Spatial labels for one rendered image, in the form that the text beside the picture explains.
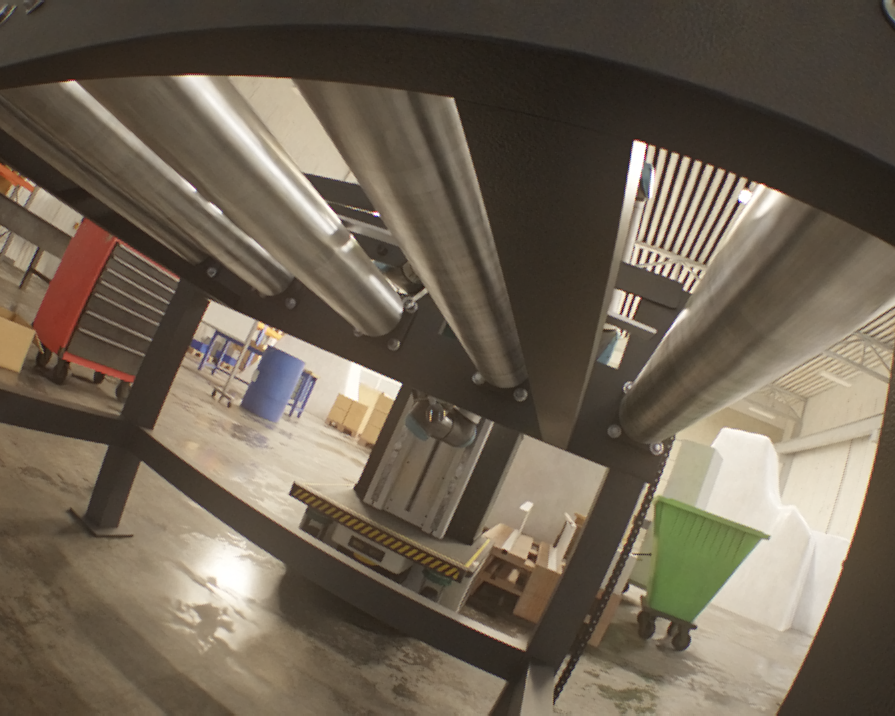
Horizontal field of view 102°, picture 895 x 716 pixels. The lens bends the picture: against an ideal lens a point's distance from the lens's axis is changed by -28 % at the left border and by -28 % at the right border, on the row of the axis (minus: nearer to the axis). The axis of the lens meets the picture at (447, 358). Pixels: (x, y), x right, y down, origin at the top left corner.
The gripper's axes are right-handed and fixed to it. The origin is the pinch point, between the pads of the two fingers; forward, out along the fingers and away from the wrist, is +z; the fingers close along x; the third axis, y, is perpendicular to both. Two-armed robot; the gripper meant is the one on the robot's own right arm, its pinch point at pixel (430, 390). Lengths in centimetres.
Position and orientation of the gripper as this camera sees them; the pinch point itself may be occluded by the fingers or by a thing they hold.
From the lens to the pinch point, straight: 114.8
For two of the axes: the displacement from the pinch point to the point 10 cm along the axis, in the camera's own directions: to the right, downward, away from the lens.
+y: 1.8, 9.8, -0.4
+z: -1.7, -0.1, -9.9
